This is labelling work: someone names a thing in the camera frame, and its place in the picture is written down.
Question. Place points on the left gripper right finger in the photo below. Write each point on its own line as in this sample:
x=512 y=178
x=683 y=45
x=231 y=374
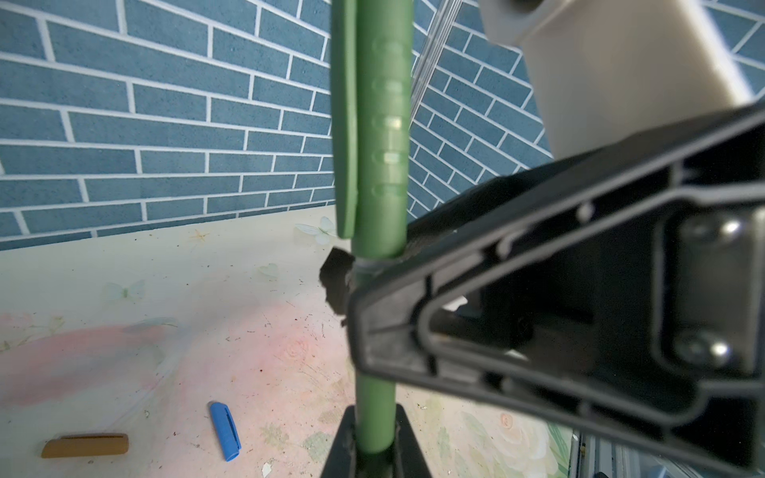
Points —
x=409 y=461

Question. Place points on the blue pen cap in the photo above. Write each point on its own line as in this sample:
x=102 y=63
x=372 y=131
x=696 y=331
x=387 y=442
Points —
x=226 y=430

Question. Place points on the brown pen cap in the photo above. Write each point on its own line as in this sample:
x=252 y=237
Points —
x=73 y=446

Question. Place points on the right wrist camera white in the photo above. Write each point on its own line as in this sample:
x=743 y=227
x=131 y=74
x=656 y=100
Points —
x=602 y=70

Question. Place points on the green pen cap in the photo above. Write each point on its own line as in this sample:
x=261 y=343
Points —
x=371 y=84

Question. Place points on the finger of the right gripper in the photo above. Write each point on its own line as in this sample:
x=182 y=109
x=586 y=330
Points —
x=620 y=292
x=335 y=276

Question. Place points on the green pen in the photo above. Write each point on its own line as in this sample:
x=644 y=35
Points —
x=375 y=426

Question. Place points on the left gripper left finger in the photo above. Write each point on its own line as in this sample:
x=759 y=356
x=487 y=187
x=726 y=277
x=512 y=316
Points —
x=342 y=459

